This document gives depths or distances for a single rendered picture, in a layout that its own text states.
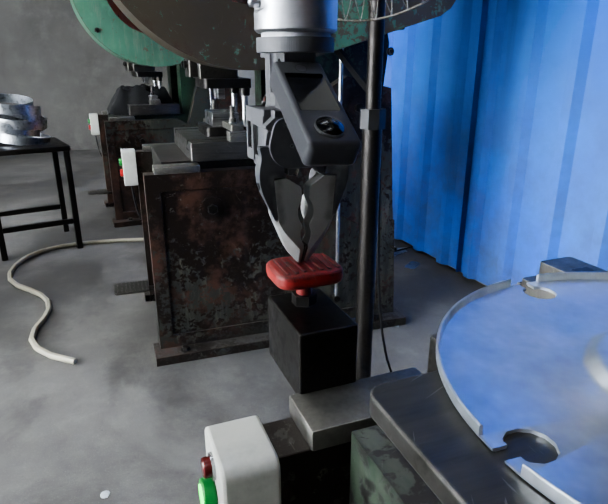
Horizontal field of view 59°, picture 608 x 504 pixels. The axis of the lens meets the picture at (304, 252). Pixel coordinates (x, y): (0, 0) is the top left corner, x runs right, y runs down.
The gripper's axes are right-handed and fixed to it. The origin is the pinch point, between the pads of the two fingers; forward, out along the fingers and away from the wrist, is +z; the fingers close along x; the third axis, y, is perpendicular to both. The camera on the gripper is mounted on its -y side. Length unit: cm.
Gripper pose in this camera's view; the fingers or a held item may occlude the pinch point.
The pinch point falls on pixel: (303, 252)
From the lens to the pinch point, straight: 53.9
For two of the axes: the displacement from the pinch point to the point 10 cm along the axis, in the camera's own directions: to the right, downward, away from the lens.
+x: -9.3, 1.2, -3.4
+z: 0.0, 9.4, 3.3
